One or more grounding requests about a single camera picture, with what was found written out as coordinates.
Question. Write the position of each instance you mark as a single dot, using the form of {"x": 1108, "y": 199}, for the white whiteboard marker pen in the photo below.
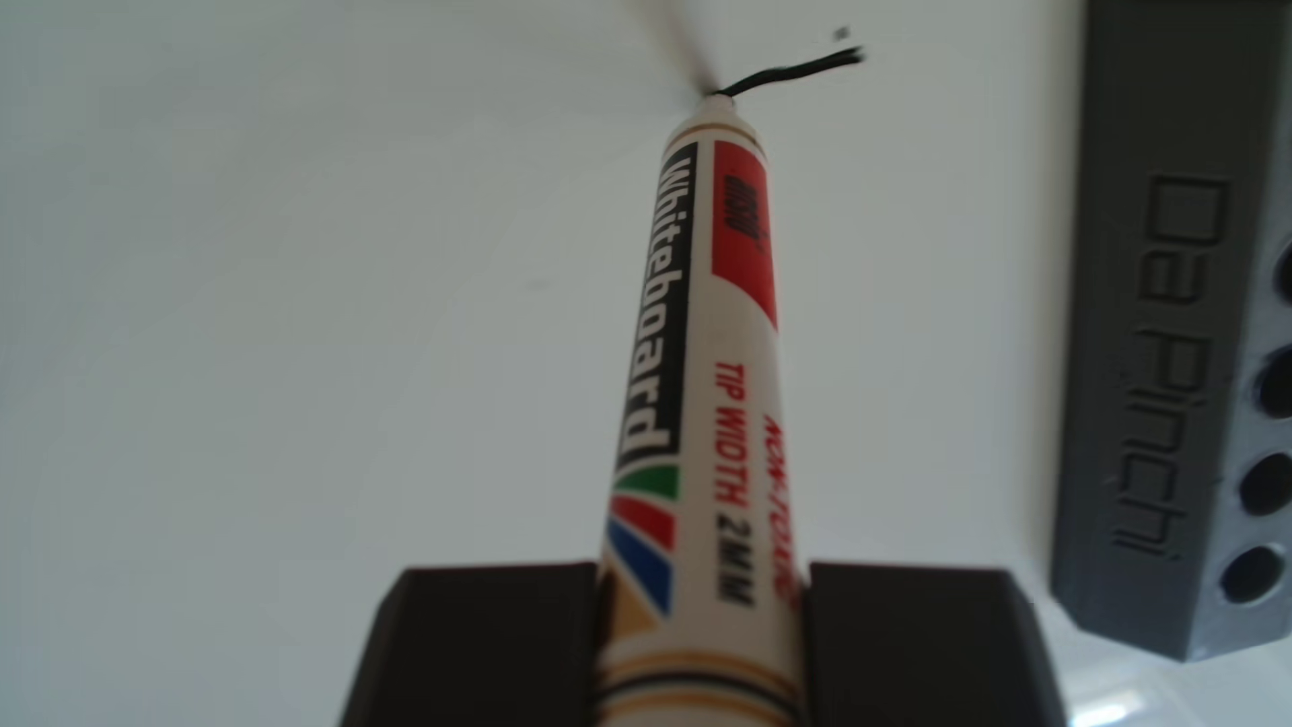
{"x": 707, "y": 454}

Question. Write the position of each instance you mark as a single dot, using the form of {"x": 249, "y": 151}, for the white whiteboard silver frame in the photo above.
{"x": 252, "y": 303}

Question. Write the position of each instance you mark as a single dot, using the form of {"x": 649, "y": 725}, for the grey Da Pinchi pen holder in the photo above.
{"x": 1120, "y": 303}

